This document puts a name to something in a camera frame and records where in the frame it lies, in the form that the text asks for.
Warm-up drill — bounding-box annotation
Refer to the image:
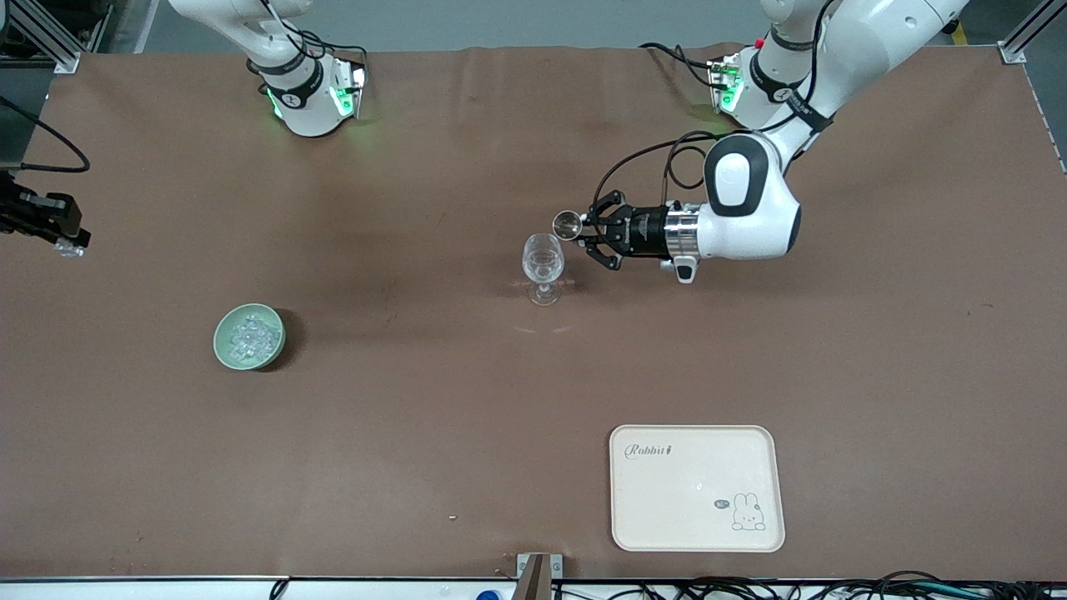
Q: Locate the clear wine glass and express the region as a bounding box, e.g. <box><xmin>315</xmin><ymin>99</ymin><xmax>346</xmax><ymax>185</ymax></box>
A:
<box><xmin>522</xmin><ymin>233</ymin><xmax>565</xmax><ymax>307</ymax></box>

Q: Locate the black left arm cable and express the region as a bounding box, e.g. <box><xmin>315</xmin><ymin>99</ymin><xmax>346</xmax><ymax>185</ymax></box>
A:
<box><xmin>594</xmin><ymin>0</ymin><xmax>839</xmax><ymax>211</ymax></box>

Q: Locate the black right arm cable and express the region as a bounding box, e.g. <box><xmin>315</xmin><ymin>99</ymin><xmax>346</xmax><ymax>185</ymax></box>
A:
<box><xmin>0</xmin><ymin>95</ymin><xmax>92</xmax><ymax>174</ymax></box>

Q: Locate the metal table edge bracket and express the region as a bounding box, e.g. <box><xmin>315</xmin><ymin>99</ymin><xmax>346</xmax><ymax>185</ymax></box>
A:
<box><xmin>516</xmin><ymin>552</ymin><xmax>564</xmax><ymax>600</ymax></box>

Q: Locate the black base cable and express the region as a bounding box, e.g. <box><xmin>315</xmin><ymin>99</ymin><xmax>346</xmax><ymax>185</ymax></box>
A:
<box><xmin>248</xmin><ymin>0</ymin><xmax>369</xmax><ymax>78</ymax></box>
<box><xmin>639</xmin><ymin>42</ymin><xmax>719</xmax><ymax>89</ymax></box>

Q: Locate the cream rabbit print tray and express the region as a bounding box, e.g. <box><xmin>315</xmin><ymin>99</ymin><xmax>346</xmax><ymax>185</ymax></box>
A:
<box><xmin>609</xmin><ymin>424</ymin><xmax>786</xmax><ymax>553</ymax></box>

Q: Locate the brown table cover mat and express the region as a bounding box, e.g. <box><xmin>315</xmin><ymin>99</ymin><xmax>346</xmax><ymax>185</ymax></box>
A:
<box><xmin>0</xmin><ymin>42</ymin><xmax>1067</xmax><ymax>583</ymax></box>

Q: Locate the pile of clear ice cubes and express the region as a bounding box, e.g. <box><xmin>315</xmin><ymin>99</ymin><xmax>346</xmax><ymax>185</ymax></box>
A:
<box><xmin>229</xmin><ymin>310</ymin><xmax>280</xmax><ymax>364</ymax></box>

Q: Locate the bundle of black cables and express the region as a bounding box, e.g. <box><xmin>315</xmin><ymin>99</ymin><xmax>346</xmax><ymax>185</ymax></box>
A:
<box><xmin>550</xmin><ymin>571</ymin><xmax>1067</xmax><ymax>600</ymax></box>

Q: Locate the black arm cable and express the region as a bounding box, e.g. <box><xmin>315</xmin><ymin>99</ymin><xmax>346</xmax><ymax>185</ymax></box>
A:
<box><xmin>0</xmin><ymin>95</ymin><xmax>92</xmax><ymax>174</ymax></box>
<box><xmin>594</xmin><ymin>0</ymin><xmax>839</xmax><ymax>211</ymax></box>

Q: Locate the black right base cable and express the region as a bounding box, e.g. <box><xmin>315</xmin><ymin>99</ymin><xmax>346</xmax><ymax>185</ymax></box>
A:
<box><xmin>248</xmin><ymin>0</ymin><xmax>369</xmax><ymax>78</ymax></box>

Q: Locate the green ceramic bowl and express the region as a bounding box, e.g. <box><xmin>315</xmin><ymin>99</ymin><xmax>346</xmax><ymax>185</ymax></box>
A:
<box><xmin>213</xmin><ymin>303</ymin><xmax>287</xmax><ymax>371</ymax></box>

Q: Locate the black left base cable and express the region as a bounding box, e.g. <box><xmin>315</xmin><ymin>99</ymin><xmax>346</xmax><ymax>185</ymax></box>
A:
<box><xmin>639</xmin><ymin>42</ymin><xmax>719</xmax><ymax>89</ymax></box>

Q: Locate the aluminium frame profile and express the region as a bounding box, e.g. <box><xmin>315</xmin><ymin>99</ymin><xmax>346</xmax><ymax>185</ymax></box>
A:
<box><xmin>0</xmin><ymin>0</ymin><xmax>81</xmax><ymax>75</ymax></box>
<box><xmin>997</xmin><ymin>0</ymin><xmax>1056</xmax><ymax>66</ymax></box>

